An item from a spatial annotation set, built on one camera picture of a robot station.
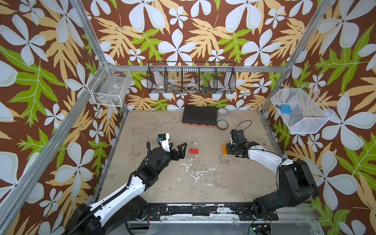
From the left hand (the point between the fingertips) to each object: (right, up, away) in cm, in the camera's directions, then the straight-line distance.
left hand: (179, 142), depth 77 cm
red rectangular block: (+10, -9, +21) cm, 25 cm away
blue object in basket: (+64, +19, +10) cm, 67 cm away
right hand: (+31, -5, +16) cm, 35 cm away
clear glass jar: (+33, +19, +42) cm, 57 cm away
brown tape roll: (+32, +9, +36) cm, 49 cm away
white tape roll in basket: (+7, +36, +22) cm, 43 cm away
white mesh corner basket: (+70, +16, +5) cm, 72 cm away
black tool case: (+16, +16, +37) cm, 43 cm away
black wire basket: (+5, +41, +20) cm, 46 cm away
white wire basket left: (-42, +33, +10) cm, 54 cm away
